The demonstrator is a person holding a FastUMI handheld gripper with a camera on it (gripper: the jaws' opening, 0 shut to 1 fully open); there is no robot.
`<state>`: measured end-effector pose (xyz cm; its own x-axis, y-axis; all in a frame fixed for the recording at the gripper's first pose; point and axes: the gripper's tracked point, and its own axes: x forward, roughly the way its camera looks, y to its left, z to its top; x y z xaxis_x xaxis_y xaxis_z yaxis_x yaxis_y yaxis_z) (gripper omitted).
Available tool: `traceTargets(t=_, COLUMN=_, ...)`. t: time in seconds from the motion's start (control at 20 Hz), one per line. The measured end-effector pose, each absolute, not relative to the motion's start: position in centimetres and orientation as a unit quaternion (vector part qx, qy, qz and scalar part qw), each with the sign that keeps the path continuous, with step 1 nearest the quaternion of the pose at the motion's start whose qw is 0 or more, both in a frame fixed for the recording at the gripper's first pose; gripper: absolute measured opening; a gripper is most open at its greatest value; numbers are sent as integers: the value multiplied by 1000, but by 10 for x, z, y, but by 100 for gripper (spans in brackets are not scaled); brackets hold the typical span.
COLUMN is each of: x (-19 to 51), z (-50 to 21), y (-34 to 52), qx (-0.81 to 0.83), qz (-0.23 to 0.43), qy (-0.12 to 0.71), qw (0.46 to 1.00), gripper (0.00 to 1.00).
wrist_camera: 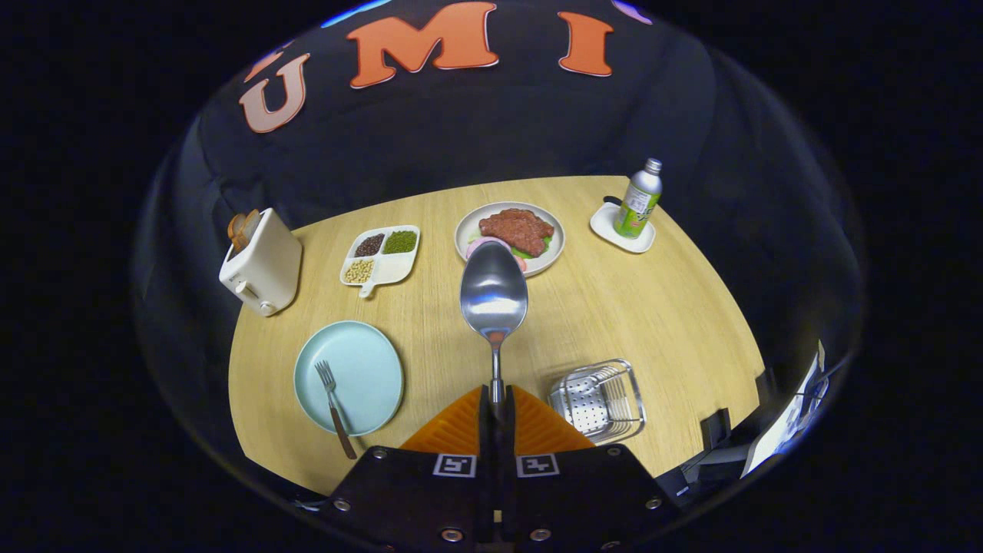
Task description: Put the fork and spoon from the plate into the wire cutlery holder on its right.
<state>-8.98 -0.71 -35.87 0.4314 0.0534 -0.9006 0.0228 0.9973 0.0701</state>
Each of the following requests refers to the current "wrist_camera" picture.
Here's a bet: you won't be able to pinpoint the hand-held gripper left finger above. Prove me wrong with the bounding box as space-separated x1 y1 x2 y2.
319 386 498 550

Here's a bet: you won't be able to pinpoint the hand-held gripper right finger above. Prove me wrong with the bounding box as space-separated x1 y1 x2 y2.
499 386 680 550

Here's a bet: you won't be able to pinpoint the silver metal spoon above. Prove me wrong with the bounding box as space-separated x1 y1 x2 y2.
459 240 530 408

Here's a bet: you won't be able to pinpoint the perforated metal drainer basket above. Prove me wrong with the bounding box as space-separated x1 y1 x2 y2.
548 359 647 445

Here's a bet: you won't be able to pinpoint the light blue plate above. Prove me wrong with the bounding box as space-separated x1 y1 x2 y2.
293 320 405 437

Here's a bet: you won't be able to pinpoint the pink ham slices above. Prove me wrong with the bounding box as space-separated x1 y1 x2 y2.
465 237 528 271

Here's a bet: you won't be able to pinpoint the green lettuce leaf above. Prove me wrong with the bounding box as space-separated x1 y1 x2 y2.
511 234 554 260

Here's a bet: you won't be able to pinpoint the white divided snack tray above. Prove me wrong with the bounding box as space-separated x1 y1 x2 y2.
340 225 422 299

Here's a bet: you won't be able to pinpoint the white round dinner plate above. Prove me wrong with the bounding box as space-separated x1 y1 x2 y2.
455 201 566 278

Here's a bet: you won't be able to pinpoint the brown meat steak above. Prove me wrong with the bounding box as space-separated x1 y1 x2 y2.
478 208 555 258

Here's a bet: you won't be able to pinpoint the black table clamp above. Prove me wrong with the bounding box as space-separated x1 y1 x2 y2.
700 409 732 454

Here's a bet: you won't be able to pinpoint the white square coaster dish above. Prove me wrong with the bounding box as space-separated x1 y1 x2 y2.
590 201 657 254

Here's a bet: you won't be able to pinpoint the green drink bottle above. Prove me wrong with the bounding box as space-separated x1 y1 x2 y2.
613 158 664 240

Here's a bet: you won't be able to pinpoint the white toaster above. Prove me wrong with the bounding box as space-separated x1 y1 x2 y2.
219 207 303 317

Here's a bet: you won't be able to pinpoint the white board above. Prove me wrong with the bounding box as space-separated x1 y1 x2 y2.
741 342 830 478

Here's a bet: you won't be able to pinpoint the black backdrop cloth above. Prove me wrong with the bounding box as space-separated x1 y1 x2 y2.
134 0 865 385

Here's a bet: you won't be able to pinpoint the fork with brown handle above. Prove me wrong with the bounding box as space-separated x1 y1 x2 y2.
315 360 359 460

